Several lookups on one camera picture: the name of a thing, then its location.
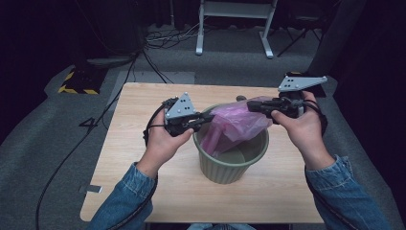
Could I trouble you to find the grey curtain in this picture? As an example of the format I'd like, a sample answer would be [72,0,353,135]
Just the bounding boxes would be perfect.
[305,0,369,78]

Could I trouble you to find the grey tape piece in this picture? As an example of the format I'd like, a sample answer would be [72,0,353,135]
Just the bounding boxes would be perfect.
[79,184,103,195]

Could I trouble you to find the black tripod stand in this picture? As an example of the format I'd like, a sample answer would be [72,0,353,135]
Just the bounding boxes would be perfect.
[276,12,324,58]

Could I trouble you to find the person's right hand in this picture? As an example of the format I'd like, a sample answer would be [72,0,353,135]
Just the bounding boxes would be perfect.
[271,90,336,172]

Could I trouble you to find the person's left hand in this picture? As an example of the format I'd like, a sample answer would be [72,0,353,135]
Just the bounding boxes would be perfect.
[137,121,195,178]

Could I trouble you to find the green ribbed bin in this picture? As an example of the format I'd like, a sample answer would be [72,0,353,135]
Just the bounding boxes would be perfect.
[192,103,270,185]

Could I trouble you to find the person's legs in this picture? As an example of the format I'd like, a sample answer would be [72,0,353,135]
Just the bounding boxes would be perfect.
[186,222,257,230]

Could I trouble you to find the bundle of floor cables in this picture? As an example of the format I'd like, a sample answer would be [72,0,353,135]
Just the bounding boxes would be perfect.
[145,21,205,51]

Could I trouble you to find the right hand-held gripper cable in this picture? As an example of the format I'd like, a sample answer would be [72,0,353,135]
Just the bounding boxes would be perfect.
[302,99,328,136]

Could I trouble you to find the grey flat stand base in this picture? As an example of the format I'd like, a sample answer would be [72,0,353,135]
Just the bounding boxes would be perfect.
[85,55,137,69]

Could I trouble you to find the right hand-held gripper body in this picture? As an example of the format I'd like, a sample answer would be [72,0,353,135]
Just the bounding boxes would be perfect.
[272,75,328,119]

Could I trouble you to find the short black floor cable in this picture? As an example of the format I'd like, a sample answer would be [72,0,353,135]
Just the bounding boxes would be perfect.
[142,49,175,85]

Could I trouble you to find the left hand-held gripper cable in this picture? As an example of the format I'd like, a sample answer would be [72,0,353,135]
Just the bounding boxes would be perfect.
[142,103,168,149]

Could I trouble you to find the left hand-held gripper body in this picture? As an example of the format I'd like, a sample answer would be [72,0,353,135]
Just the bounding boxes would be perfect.
[162,92,205,138]

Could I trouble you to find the pink plastic bag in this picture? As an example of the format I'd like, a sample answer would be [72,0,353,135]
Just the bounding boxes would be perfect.
[200,95,274,157]

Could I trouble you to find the white metal table frame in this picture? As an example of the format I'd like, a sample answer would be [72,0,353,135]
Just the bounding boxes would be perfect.
[194,0,279,59]

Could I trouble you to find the long black floor cable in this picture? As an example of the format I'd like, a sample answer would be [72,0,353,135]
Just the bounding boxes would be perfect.
[34,52,142,230]

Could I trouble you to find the hand-held gripper cable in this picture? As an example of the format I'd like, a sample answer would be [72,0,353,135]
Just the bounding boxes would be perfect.
[142,103,168,149]
[302,99,328,136]

